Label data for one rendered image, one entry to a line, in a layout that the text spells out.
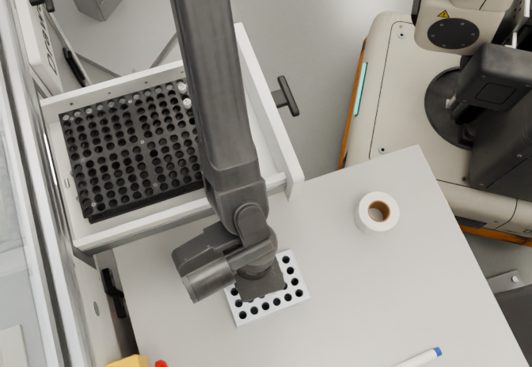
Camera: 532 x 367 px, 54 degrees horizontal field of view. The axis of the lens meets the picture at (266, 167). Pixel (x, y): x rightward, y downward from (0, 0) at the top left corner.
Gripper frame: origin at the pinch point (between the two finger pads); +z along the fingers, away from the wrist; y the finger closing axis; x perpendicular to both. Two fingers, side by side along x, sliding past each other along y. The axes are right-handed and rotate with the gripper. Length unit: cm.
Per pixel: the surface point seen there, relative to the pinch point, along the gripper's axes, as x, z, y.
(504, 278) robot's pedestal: 81, 78, 15
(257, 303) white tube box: -0.5, 1.5, 4.8
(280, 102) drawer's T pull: 12.0, -10.4, -21.9
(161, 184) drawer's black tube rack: -9.2, -8.7, -15.1
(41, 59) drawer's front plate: -21.4, -10.7, -40.4
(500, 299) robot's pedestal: 60, 47, 19
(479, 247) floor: 79, 80, 4
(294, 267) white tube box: 6.9, 1.3, 1.5
